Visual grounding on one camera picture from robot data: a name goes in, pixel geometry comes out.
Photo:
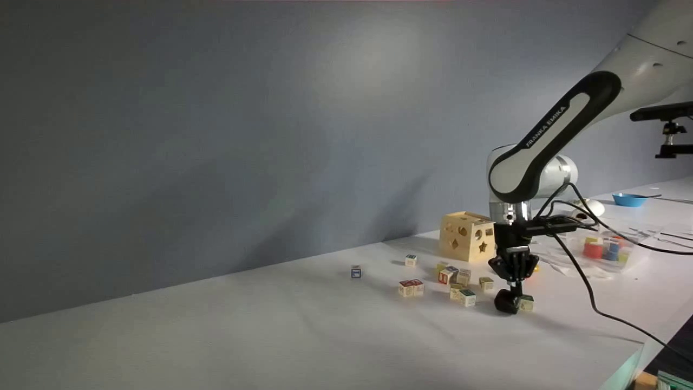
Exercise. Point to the blue bowl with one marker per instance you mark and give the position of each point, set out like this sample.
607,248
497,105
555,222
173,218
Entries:
629,199

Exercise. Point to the small grey toy block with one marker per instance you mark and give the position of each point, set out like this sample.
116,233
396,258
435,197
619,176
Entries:
357,274

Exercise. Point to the small wooden toy block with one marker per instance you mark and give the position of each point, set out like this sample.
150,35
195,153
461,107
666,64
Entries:
485,285

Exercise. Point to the wooden shape sorter cube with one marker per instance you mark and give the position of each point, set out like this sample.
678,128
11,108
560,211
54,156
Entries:
467,237

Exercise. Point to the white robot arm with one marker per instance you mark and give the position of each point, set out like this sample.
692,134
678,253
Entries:
649,64

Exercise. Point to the multicolour toy block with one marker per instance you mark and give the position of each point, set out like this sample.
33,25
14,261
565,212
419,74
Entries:
446,274

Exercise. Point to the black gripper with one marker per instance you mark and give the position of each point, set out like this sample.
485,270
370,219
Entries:
514,258

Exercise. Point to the clear plastic container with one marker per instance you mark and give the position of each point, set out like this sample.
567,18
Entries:
609,251

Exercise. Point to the black camera stand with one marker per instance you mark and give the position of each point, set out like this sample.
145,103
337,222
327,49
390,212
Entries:
667,127

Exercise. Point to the green white toy block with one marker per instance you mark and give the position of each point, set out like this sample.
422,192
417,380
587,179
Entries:
464,298

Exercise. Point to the small green white block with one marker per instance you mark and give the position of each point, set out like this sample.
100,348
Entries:
528,304

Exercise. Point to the small white toy block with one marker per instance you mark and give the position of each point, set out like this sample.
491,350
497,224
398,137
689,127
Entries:
411,261

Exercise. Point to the red white toy block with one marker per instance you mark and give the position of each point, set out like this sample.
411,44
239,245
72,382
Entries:
413,288

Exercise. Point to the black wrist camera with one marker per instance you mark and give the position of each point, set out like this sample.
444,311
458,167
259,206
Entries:
555,224

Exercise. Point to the black round object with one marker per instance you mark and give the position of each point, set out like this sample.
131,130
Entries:
508,302

